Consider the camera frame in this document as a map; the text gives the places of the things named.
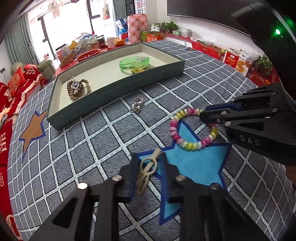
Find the colourful beaded bracelet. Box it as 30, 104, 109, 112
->
169, 107, 219, 151

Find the beige hair clip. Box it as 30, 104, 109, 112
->
137, 149, 161, 194

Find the silver heart pendant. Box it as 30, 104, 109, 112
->
130, 96, 144, 113

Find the green jewelry tray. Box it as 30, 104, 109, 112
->
47, 43, 185, 130

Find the grey checked blanket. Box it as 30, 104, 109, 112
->
8, 41, 295, 240

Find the red sofa cover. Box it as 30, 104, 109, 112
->
1, 64, 47, 240

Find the potted green plant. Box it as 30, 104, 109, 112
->
161, 22, 179, 34

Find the green translucent bangle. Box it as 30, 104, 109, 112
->
119, 56, 150, 71

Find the red patterned gift box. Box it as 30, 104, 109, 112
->
127, 14, 148, 44

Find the red round table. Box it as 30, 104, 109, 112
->
55, 45, 121, 77

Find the white mug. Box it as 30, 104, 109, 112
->
106, 37, 116, 48

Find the red colander bowl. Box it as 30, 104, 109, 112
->
75, 49, 101, 63

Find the red square pillow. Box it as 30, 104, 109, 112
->
8, 67, 26, 96

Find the yellow bracelet with charms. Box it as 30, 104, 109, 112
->
129, 64, 155, 75

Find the brown wooden bead bracelet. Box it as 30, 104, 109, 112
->
66, 77, 91, 102

